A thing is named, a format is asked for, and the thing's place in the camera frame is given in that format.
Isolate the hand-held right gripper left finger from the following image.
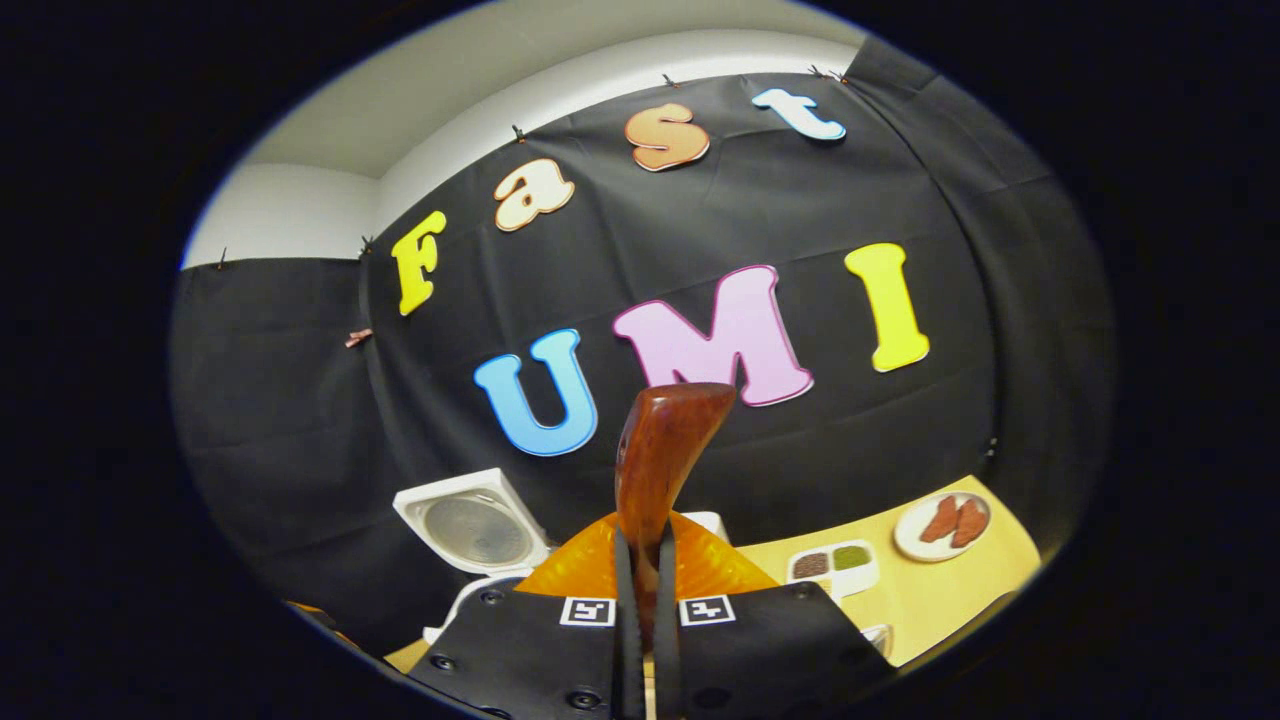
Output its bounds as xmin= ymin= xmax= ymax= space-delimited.
xmin=408 ymin=512 xmax=647 ymax=720

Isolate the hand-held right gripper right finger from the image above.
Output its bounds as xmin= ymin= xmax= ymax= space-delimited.
xmin=655 ymin=512 xmax=896 ymax=720

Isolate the white rice cooker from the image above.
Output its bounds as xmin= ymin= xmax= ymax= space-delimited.
xmin=393 ymin=468 xmax=552 ymax=646

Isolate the white round plate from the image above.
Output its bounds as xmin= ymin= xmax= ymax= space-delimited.
xmin=893 ymin=491 xmax=992 ymax=563

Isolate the white divided seasoning dish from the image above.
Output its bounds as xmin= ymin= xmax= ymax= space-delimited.
xmin=787 ymin=540 xmax=881 ymax=600

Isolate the black backdrop cloth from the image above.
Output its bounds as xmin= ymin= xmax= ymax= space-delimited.
xmin=168 ymin=35 xmax=1116 ymax=661

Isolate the red meat slice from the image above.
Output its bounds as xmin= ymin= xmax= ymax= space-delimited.
xmin=920 ymin=497 xmax=960 ymax=544
xmin=950 ymin=500 xmax=989 ymax=548

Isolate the brown wooden spoon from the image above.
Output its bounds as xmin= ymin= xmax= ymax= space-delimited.
xmin=614 ymin=383 xmax=738 ymax=641

